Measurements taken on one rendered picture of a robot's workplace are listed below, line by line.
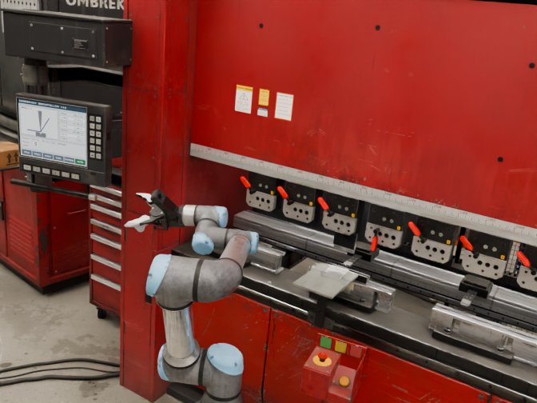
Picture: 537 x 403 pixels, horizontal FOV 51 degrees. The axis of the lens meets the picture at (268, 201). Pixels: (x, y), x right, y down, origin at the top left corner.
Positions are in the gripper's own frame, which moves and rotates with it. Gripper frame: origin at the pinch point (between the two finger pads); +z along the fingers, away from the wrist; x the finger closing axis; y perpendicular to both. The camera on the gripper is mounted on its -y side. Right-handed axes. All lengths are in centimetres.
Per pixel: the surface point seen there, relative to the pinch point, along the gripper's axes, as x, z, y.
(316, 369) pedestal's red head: -30, -69, 53
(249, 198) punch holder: 47, -33, 45
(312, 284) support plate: 4, -65, 47
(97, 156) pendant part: 40, 30, 15
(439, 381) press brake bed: -25, -116, 66
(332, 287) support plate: 3, -73, 48
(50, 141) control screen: 46, 53, 13
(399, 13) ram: 69, -93, -37
